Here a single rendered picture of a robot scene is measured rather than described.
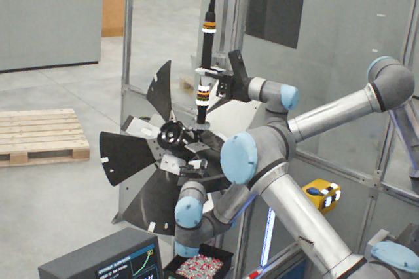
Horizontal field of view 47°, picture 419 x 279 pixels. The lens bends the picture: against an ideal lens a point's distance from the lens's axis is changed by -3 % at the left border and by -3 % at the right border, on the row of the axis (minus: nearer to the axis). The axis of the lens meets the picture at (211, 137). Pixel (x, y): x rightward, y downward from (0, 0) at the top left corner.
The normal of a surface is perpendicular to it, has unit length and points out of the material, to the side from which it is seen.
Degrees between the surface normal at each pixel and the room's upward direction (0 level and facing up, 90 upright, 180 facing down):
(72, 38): 90
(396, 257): 8
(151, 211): 50
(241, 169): 84
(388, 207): 90
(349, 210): 90
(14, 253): 0
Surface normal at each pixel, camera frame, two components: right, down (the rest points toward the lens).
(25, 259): 0.09, -0.92
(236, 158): -0.76, 0.11
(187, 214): -0.07, 0.36
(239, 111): -0.44, -0.43
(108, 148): -0.42, 0.10
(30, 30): 0.62, 0.34
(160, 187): 0.23, -0.27
